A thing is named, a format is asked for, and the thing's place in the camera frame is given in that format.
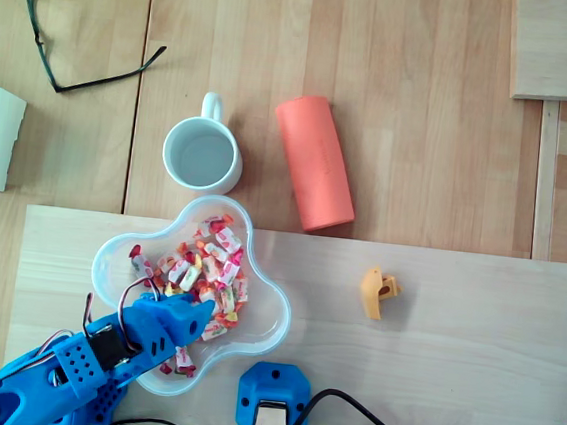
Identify Haribo plastic candy tub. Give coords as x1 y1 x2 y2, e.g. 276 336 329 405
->
79 183 303 408

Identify wrapped fruit candy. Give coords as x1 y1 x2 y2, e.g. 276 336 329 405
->
126 243 157 281
159 344 200 380
212 225 246 256
196 212 234 242
178 262 204 292
199 314 239 346
215 258 241 289

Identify white ceramic mug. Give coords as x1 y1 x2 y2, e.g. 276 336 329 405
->
158 87 251 195

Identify small orange printed part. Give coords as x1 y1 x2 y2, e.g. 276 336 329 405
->
357 264 405 323

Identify orange cylinder case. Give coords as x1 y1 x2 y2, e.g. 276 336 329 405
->
263 90 368 237

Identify light wooden base board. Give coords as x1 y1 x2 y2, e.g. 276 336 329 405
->
0 203 567 425

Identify dark framed eyeglasses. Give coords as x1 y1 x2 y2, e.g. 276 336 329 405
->
15 0 172 104

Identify small square wooden board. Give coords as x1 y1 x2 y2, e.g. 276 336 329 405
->
504 0 567 104

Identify white red black servo cable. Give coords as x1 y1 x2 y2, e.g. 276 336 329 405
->
112 274 166 358

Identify blue post base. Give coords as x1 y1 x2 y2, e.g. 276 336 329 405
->
234 359 316 425

